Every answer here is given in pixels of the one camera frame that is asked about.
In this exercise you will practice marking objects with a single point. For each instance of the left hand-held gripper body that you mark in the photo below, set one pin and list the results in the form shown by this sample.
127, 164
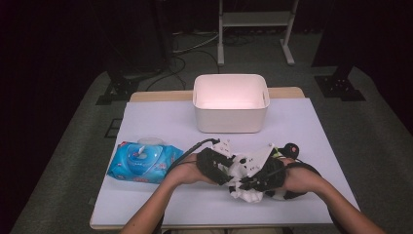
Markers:
207, 159

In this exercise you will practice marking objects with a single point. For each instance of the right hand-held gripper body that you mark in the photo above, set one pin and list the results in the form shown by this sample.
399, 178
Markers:
256, 161

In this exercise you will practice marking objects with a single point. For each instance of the white wet wipe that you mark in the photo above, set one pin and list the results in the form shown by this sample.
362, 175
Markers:
248, 196

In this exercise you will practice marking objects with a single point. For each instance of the panda plush toy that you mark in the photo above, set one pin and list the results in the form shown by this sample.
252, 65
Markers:
290, 150

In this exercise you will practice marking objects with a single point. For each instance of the white plastic bin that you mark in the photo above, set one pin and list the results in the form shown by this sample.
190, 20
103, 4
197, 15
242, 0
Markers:
230, 110

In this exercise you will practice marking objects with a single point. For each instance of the blue wet wipes pack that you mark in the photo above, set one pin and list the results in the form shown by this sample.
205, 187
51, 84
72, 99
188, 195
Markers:
142, 164

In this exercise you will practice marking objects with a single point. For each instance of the person's left hand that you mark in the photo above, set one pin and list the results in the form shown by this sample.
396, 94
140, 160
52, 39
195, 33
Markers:
186, 170

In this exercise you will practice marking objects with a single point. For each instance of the person's right hand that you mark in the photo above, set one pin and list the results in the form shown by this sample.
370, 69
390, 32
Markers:
302, 178

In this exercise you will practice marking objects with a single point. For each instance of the white table sheet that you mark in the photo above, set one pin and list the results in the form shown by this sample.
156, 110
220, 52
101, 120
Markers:
220, 214

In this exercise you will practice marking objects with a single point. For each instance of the wooden table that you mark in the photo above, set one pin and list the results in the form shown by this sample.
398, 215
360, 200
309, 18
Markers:
162, 96

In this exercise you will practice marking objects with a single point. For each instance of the dark floor plate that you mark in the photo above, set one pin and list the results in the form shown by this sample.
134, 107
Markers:
113, 128

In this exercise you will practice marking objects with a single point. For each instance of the black stand base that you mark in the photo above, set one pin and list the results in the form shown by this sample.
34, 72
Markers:
339, 87
118, 89

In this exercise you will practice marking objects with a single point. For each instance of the white metal stand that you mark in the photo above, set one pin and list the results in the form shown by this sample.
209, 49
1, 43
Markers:
255, 19

